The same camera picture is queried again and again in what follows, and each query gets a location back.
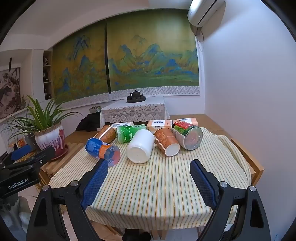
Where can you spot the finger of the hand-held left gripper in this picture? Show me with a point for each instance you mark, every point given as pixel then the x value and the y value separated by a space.
pixel 21 151
pixel 41 157

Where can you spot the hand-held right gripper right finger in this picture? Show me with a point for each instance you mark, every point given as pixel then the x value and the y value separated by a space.
pixel 203 183

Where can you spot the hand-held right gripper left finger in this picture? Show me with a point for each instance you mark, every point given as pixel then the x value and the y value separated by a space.
pixel 96 183

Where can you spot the blue paper cup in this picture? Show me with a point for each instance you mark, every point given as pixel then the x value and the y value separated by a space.
pixel 97 147

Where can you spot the red green lidded cup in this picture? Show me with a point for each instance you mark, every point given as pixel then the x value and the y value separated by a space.
pixel 188 136

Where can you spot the brown patterned paper cup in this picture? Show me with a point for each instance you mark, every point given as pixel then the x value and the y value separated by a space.
pixel 106 134
pixel 165 140

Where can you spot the potted spider plant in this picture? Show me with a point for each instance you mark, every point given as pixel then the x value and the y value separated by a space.
pixel 49 139

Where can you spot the red-brown pot saucer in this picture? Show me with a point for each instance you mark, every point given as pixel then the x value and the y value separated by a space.
pixel 65 150

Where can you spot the wooden slatted mat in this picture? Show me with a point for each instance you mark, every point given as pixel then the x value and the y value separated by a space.
pixel 69 156

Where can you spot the striped tablecloth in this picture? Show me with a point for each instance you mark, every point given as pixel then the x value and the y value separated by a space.
pixel 150 185

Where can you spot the white plastic jar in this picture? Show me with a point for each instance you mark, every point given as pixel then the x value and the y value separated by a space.
pixel 140 146

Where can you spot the green can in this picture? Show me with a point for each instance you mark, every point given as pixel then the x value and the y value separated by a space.
pixel 126 133

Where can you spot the dark cloth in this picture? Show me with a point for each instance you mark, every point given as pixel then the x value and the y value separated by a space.
pixel 89 122

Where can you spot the wooden table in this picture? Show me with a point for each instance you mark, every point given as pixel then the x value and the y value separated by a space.
pixel 209 121

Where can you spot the pink tissue pack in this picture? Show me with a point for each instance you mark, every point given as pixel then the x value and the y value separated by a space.
pixel 188 121

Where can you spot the white tissue pack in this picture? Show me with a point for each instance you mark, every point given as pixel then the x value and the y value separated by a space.
pixel 122 124

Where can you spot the small patterned box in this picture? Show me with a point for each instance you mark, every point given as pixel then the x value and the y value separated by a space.
pixel 95 109

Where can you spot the orange tissue pack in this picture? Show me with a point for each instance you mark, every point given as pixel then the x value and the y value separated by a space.
pixel 159 125

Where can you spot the white lace tablecloth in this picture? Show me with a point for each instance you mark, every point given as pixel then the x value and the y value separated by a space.
pixel 134 111

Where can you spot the dark tea tray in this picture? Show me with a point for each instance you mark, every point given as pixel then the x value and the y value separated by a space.
pixel 136 100

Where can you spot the dark teapot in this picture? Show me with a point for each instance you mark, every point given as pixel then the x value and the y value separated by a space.
pixel 135 94

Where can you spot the landscape roller blind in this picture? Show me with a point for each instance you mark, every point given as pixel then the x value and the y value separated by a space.
pixel 152 60
pixel 78 67

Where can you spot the white air conditioner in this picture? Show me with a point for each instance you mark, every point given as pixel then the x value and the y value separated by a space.
pixel 204 11

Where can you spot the ink painting wall scroll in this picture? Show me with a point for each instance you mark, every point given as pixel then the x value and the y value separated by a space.
pixel 10 92

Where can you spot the white wall shelf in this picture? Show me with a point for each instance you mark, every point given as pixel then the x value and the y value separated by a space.
pixel 47 76

